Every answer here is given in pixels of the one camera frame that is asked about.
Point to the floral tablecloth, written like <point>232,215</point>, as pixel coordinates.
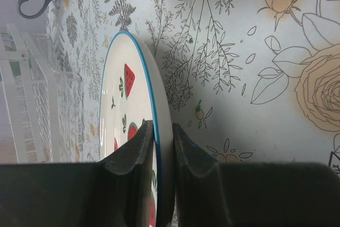
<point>253,81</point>

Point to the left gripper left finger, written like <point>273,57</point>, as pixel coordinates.
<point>115,191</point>

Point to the white plate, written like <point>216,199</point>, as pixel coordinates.
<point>132,91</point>

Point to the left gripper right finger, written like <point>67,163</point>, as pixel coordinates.
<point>212,193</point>

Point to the white wire dish rack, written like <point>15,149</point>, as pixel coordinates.
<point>30,87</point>

